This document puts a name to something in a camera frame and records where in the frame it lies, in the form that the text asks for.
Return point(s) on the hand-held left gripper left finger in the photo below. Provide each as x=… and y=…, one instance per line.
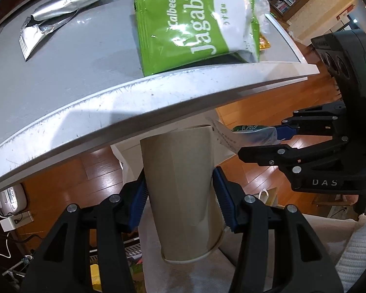
x=138, y=203

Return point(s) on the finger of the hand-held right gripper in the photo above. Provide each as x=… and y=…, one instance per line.
x=262, y=155
x=285, y=131

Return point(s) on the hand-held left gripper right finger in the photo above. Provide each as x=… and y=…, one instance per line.
x=224, y=197

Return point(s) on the clear plastic wrapper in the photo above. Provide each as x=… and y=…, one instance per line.
x=256, y=134

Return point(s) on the white paper receipt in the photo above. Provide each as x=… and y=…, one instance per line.
x=225, y=137

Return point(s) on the brown paper cup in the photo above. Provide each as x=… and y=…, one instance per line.
x=180, y=189

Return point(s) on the white paper shopping bag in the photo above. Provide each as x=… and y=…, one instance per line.
x=263, y=197

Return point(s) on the grey fabric seat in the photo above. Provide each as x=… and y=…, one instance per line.
x=262, y=274

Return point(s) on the yellow box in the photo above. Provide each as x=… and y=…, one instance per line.
x=96, y=279

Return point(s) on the orange snack wrapper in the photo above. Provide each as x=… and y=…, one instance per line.
x=263, y=43

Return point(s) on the white power strip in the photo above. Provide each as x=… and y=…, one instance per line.
x=15, y=221

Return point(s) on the white knitted cloth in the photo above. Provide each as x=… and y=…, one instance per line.
x=361, y=250

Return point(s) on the green snack bag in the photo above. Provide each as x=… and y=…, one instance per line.
x=186, y=36

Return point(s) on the silver foil wrapper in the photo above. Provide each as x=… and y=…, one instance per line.
x=67, y=6
x=38, y=35

